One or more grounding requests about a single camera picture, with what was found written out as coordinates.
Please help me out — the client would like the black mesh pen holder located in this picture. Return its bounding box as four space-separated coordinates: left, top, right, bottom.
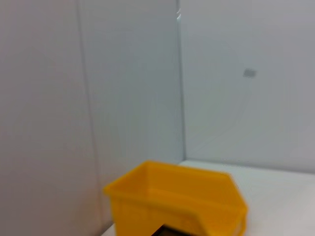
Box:
152 223 197 236

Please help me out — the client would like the yellow plastic bin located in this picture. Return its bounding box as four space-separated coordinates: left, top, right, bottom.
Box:
102 159 249 236

